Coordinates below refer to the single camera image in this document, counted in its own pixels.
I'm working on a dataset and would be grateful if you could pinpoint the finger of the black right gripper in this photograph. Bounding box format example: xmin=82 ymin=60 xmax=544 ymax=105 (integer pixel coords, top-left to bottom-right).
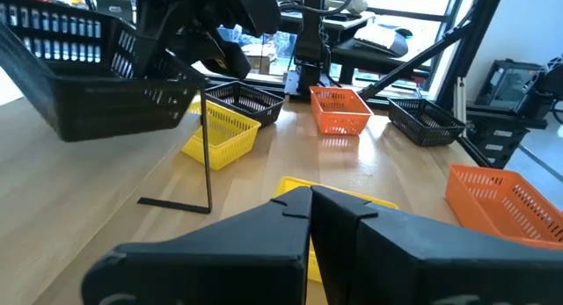
xmin=133 ymin=11 xmax=169 ymax=78
xmin=169 ymin=31 xmax=252 ymax=81

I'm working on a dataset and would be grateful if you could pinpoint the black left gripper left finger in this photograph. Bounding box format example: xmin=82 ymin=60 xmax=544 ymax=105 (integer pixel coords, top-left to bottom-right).
xmin=109 ymin=185 xmax=314 ymax=267

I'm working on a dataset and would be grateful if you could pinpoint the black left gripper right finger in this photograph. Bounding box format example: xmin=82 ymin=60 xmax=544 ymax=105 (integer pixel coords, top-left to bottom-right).
xmin=310 ymin=185 xmax=563 ymax=305

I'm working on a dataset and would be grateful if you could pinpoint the yellow slotted plastic basket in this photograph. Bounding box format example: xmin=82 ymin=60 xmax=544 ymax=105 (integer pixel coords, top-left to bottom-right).
xmin=180 ymin=100 xmax=262 ymax=172
xmin=273 ymin=176 xmax=400 ymax=284

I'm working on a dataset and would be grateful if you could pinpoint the black slotted plastic basket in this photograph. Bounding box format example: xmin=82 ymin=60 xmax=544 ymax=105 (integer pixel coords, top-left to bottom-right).
xmin=387 ymin=97 xmax=467 ymax=148
xmin=204 ymin=80 xmax=286 ymax=128
xmin=0 ymin=0 xmax=208 ymax=143

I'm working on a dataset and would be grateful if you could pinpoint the orange slotted plastic basket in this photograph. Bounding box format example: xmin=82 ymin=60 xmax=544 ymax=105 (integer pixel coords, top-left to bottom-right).
xmin=309 ymin=85 xmax=374 ymax=136
xmin=444 ymin=163 xmax=563 ymax=251

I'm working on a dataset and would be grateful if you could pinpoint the brown cardboard box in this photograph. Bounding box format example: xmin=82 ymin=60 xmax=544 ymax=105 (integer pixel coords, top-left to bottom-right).
xmin=244 ymin=43 xmax=276 ymax=76

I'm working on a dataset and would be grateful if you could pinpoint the black monitor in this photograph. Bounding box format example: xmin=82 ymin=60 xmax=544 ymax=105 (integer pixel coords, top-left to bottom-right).
xmin=94 ymin=0 xmax=135 ymax=25

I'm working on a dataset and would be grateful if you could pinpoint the black drawer cabinet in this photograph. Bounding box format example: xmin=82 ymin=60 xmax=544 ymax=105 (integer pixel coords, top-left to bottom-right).
xmin=465 ymin=113 xmax=531 ymax=170

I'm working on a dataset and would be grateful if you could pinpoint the black desk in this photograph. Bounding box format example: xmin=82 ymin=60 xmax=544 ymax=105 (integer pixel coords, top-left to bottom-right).
xmin=281 ymin=10 xmax=435 ymax=84

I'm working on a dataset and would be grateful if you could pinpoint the white computer keyboard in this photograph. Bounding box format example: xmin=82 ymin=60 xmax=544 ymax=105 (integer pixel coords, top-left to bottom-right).
xmin=353 ymin=23 xmax=410 ymax=58

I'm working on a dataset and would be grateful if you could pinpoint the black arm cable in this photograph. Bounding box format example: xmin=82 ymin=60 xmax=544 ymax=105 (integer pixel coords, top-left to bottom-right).
xmin=279 ymin=0 xmax=357 ymax=17

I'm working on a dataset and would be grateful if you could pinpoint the black enclosure box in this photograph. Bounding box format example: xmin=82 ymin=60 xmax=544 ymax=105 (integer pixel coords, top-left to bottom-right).
xmin=474 ymin=58 xmax=546 ymax=117

